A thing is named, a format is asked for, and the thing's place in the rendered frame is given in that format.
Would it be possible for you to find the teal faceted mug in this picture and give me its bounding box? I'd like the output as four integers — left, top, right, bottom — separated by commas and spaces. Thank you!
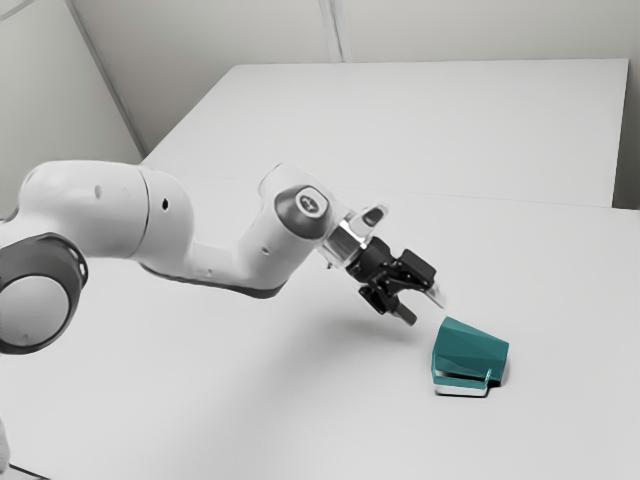
431, 315, 510, 399

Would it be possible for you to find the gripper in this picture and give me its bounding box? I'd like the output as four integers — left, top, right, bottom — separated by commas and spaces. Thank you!
344, 236, 448, 327

